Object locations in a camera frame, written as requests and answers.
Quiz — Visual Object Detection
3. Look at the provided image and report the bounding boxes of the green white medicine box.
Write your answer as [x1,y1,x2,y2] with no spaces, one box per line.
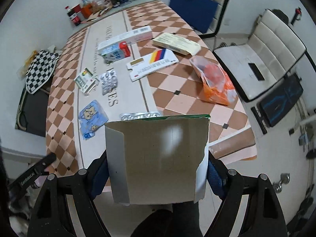
[105,115,211,205]

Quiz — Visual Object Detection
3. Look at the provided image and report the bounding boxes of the green white lozenge box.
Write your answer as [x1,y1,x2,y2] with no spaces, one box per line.
[74,67,100,95]

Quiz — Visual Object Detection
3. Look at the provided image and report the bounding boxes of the blue cartoon sachet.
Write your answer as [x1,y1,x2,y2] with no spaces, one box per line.
[78,100,109,140]

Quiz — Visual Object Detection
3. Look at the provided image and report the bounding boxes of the person's dark trousers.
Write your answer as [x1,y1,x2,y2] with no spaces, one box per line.
[131,201,203,236]

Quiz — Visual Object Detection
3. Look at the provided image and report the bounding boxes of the large silver blister sheet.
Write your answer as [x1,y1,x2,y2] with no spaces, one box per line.
[120,111,162,121]

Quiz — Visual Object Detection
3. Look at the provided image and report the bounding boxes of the black blue fitness board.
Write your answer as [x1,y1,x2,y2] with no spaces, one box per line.
[251,73,304,135]

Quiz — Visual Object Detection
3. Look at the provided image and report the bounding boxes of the orange plastic bag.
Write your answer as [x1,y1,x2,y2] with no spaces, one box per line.
[189,56,237,106]

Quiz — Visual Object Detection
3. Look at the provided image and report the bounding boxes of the silver pill blister pack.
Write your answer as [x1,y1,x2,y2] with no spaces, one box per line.
[100,69,118,95]

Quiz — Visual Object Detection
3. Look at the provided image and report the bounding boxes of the black phone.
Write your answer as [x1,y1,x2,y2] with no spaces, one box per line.
[248,63,265,81]

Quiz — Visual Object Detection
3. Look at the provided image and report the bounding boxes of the checkered black white cloth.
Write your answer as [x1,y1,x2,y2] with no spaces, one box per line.
[25,50,60,94]

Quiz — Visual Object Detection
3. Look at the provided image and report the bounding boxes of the blue white small carton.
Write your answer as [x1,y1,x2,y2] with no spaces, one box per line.
[100,41,131,64]

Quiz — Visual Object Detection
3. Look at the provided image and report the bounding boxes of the white box colourful stripes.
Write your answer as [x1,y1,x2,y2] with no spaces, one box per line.
[126,48,179,82]

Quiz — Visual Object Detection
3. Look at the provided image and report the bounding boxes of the white chair with phone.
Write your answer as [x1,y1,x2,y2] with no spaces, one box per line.
[214,9,306,102]

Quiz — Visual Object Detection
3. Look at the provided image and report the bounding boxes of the cream flat medicine box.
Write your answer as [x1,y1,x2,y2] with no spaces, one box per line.
[153,33,201,56]

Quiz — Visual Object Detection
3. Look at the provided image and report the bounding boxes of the long white red box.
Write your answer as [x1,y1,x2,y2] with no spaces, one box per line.
[98,26,153,54]

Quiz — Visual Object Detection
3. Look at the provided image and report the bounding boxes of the cola bottle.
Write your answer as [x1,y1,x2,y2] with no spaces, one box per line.
[65,6,81,26]

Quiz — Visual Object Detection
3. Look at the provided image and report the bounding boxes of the orange drink bottle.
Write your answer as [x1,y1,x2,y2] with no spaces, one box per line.
[81,0,92,19]

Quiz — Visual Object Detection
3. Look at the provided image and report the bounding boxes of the white chair far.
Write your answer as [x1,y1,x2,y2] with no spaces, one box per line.
[196,0,229,39]

